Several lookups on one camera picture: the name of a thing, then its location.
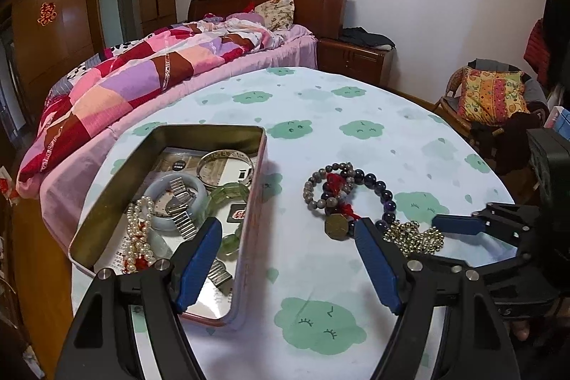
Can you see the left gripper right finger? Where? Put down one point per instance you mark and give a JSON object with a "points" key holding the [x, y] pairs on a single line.
{"points": [[383, 262]]}

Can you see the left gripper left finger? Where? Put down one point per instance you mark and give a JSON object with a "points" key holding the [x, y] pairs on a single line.
{"points": [[192, 261]]}

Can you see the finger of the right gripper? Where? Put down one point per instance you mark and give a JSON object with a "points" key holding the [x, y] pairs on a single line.
{"points": [[454, 224]]}

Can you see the brass coin red tassel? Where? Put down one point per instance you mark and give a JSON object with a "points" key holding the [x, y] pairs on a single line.
{"points": [[340, 215]]}

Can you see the pale jade bangle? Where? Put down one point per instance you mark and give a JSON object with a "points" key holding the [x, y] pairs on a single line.
{"points": [[155, 191]]}

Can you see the silver wristwatch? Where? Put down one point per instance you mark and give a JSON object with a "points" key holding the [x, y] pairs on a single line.
{"points": [[189, 195]]}

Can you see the pink metal tin box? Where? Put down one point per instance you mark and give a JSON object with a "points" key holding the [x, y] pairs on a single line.
{"points": [[100, 217]]}

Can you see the silver bangle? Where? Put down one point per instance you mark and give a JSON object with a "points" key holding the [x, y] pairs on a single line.
{"points": [[222, 166]]}

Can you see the rattan chair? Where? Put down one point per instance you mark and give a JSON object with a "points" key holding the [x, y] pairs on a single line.
{"points": [[507, 144]]}

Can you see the cloud pattern table cloth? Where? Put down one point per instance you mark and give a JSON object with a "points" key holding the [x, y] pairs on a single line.
{"points": [[311, 310]]}

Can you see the orange floral cushion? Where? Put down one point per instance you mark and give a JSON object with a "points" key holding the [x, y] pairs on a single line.
{"points": [[491, 97]]}

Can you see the wooden nightstand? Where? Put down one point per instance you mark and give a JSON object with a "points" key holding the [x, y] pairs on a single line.
{"points": [[368, 65]]}

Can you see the hanging red clothes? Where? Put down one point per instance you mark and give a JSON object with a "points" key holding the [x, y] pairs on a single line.
{"points": [[537, 54]]}

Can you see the patchwork quilt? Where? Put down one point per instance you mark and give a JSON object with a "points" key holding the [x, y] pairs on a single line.
{"points": [[74, 114]]}

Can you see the dark clothes on nightstand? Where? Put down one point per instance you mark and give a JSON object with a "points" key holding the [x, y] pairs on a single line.
{"points": [[358, 36]]}

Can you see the floral pillow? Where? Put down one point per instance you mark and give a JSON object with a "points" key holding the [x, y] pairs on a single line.
{"points": [[277, 14]]}

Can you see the wooden bed pink sheet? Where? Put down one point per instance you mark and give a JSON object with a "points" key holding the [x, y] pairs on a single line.
{"points": [[62, 191]]}

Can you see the red paper double-happiness decoration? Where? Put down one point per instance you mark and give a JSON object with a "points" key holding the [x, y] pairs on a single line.
{"points": [[47, 14]]}

